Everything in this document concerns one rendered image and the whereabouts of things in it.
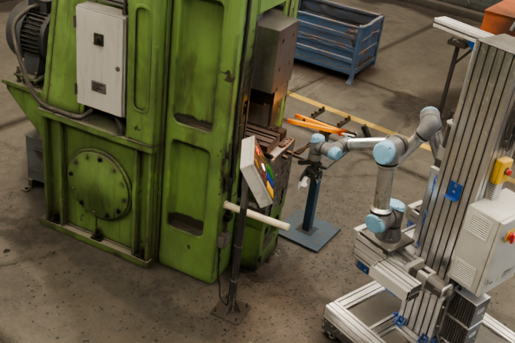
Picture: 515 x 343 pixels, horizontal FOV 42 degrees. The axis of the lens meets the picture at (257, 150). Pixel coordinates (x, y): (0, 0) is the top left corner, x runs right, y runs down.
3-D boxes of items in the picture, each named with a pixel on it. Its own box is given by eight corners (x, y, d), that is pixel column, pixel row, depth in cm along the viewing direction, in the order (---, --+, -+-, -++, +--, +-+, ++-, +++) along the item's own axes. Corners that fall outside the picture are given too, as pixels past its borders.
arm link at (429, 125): (444, 130, 380) (388, 184, 403) (444, 122, 389) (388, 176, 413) (429, 118, 378) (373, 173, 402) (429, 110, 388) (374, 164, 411)
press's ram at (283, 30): (296, 75, 433) (305, 16, 414) (271, 94, 401) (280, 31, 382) (238, 59, 447) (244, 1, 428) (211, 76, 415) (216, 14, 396)
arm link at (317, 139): (320, 140, 372) (308, 135, 377) (317, 157, 377) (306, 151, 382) (329, 136, 377) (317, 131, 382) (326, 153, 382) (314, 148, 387)
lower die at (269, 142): (278, 144, 443) (280, 132, 439) (266, 155, 427) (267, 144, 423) (223, 125, 457) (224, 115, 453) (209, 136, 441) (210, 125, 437)
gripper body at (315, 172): (312, 182, 385) (315, 164, 379) (302, 175, 390) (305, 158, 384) (321, 179, 389) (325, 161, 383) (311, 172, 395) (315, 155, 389)
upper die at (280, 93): (286, 95, 426) (287, 82, 422) (273, 106, 410) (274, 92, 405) (227, 78, 440) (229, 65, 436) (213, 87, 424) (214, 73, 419)
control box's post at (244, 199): (234, 308, 432) (253, 165, 380) (232, 312, 428) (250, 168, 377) (230, 307, 433) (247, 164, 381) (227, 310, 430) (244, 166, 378)
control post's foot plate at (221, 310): (253, 306, 436) (254, 295, 431) (237, 327, 418) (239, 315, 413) (224, 294, 443) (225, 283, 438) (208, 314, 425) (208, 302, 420)
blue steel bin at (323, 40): (376, 67, 856) (387, 13, 822) (351, 85, 794) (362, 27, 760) (294, 43, 905) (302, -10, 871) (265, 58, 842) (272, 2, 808)
